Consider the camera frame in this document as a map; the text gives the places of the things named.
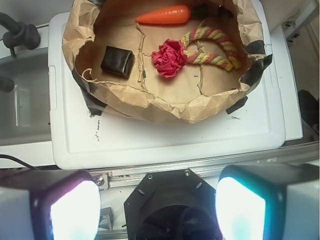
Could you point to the small black box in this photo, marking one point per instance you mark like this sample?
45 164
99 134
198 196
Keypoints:
118 61

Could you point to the brown paper bag tray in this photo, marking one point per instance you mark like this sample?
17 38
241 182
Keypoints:
196 92

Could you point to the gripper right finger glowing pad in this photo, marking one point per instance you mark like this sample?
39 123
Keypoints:
269 202

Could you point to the multicolour rope toy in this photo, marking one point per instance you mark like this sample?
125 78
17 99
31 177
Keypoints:
209 45

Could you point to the orange plastic carrot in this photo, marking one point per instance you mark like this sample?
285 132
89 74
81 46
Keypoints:
178 14

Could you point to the red crumpled paper flower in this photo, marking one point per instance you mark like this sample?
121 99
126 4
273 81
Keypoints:
169 58

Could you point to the clear plastic container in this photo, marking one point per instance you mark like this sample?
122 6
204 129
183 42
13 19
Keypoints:
25 110

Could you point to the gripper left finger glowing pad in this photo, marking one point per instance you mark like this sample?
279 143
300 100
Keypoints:
48 205

